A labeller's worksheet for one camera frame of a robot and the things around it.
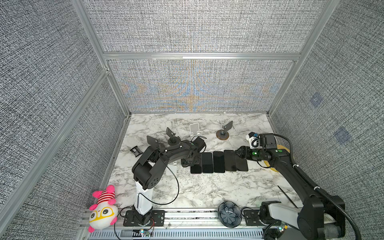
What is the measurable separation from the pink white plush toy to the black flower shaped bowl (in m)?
0.50

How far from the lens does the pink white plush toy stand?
69 centimetres

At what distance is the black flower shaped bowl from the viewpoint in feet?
2.38
